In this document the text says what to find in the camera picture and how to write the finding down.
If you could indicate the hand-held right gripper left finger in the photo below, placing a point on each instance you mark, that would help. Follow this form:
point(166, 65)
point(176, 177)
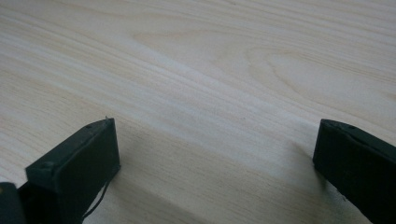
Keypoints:
point(77, 168)

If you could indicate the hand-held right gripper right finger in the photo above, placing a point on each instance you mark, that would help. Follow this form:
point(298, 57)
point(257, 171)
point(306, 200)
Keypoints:
point(358, 165)

